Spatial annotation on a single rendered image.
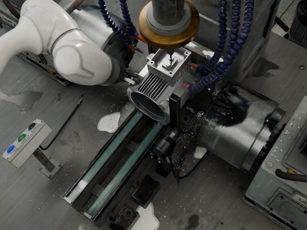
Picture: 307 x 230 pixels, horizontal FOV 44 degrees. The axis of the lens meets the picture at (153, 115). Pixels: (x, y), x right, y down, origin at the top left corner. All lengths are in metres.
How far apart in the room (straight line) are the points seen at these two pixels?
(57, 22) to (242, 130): 0.61
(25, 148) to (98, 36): 0.45
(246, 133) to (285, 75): 0.60
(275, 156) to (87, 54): 0.59
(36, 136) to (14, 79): 0.55
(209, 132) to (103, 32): 0.50
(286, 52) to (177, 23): 0.79
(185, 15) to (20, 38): 0.45
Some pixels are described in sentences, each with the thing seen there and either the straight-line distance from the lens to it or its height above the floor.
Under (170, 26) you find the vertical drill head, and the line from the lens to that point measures 1.10.
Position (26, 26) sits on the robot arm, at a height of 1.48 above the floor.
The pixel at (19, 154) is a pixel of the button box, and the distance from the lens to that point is 1.31.
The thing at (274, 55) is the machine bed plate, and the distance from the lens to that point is 1.77.
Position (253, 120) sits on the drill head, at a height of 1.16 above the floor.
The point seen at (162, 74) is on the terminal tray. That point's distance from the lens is 1.27.
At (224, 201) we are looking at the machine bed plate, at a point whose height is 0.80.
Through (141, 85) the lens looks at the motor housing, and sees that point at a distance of 1.29.
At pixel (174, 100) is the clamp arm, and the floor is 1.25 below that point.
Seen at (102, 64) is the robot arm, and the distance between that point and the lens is 0.97.
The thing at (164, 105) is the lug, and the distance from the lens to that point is 1.26.
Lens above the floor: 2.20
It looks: 63 degrees down
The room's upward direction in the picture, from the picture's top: 8 degrees counter-clockwise
